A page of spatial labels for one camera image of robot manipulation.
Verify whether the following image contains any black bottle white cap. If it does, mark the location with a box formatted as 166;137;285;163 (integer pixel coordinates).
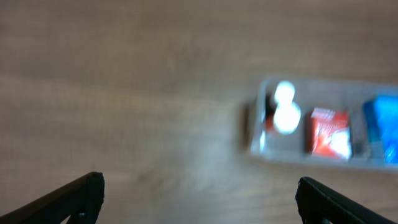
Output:
264;80;295;119

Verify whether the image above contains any red and white box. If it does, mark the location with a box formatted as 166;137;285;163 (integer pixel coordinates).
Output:
305;108;353;160

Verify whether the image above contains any clear plastic container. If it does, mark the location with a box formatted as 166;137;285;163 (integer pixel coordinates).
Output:
249;79;397;170

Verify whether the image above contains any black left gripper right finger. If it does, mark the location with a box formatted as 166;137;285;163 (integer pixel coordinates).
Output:
295;177;393;224

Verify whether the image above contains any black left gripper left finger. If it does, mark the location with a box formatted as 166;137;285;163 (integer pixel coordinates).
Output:
1;172;105;223

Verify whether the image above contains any orange tube white cap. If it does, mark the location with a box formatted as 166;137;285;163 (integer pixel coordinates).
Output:
264;102;302;135

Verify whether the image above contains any blue box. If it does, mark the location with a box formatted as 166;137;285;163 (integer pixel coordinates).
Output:
363;96;397;165

